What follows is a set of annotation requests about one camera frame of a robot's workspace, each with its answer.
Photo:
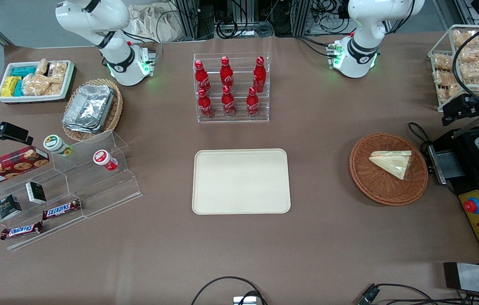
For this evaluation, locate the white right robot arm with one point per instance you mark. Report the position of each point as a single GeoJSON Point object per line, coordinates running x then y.
{"type": "Point", "coordinates": [95, 17]}

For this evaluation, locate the brown chocolate bar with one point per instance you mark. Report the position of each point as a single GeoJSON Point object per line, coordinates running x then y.
{"type": "Point", "coordinates": [61, 209]}
{"type": "Point", "coordinates": [21, 231]}

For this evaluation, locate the beige plastic serving tray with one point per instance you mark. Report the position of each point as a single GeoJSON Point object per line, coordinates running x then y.
{"type": "Point", "coordinates": [239, 182]}

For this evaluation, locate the plastic-wrapped triangle sandwich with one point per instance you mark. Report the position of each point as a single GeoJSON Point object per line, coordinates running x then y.
{"type": "Point", "coordinates": [394, 163]}

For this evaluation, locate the clear acrylic stepped shelf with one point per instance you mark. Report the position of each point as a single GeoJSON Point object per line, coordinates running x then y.
{"type": "Point", "coordinates": [104, 190]}

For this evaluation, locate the stack of foil trays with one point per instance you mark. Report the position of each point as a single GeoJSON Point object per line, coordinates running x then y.
{"type": "Point", "coordinates": [89, 108]}

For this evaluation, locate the red emergency stop button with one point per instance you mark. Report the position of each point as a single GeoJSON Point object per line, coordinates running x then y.
{"type": "Point", "coordinates": [472, 206]}

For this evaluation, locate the silver metal connector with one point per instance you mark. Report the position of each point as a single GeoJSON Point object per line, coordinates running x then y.
{"type": "Point", "coordinates": [244, 300]}

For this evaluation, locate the clear bag of crackers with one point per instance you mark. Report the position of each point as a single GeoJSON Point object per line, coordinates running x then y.
{"type": "Point", "coordinates": [58, 72]}
{"type": "Point", "coordinates": [55, 88]}
{"type": "Point", "coordinates": [36, 84]}
{"type": "Point", "coordinates": [43, 67]}

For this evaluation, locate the oval tan wicker basket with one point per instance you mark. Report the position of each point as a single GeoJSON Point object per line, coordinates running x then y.
{"type": "Point", "coordinates": [115, 110]}

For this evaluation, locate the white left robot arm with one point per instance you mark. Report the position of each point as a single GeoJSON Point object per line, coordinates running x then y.
{"type": "Point", "coordinates": [364, 25]}

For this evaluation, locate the white rectangular snack bin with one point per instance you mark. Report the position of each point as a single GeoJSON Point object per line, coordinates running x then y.
{"type": "Point", "coordinates": [68, 80]}

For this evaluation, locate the red tartan cookie box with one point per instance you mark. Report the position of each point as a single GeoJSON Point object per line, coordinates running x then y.
{"type": "Point", "coordinates": [6, 167]}

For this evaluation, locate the small black box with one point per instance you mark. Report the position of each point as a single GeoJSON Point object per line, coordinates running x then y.
{"type": "Point", "coordinates": [9, 206]}
{"type": "Point", "coordinates": [36, 192]}

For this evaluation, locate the grey metal plate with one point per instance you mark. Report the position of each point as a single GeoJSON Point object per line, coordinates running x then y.
{"type": "Point", "coordinates": [477, 277]}

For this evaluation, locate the beige cloth bag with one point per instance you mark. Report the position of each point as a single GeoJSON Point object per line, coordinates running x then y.
{"type": "Point", "coordinates": [150, 25]}

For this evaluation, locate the aluminium frame post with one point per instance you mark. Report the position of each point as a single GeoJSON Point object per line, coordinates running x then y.
{"type": "Point", "coordinates": [188, 19]}
{"type": "Point", "coordinates": [301, 17]}

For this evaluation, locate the teal snack pack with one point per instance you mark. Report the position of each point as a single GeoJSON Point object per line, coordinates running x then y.
{"type": "Point", "coordinates": [23, 71]}
{"type": "Point", "coordinates": [18, 88]}

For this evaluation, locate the green-lidded yogurt cup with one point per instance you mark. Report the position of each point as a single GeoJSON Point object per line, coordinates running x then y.
{"type": "Point", "coordinates": [56, 145]}

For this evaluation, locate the red cola bottle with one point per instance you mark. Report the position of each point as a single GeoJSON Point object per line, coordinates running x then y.
{"type": "Point", "coordinates": [226, 74]}
{"type": "Point", "coordinates": [204, 106]}
{"type": "Point", "coordinates": [201, 78]}
{"type": "Point", "coordinates": [259, 76]}
{"type": "Point", "coordinates": [228, 103]}
{"type": "Point", "coordinates": [252, 105]}

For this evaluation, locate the red-lidded yogurt cup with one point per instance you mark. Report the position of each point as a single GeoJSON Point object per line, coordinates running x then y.
{"type": "Point", "coordinates": [104, 159]}

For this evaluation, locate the yellow snack pack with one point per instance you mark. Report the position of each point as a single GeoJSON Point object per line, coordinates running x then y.
{"type": "Point", "coordinates": [9, 86]}

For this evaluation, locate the clear acrylic bottle rack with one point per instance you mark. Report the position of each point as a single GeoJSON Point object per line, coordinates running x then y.
{"type": "Point", "coordinates": [239, 120]}

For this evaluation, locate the round brown wicker basket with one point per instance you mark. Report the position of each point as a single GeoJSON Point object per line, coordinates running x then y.
{"type": "Point", "coordinates": [375, 186]}

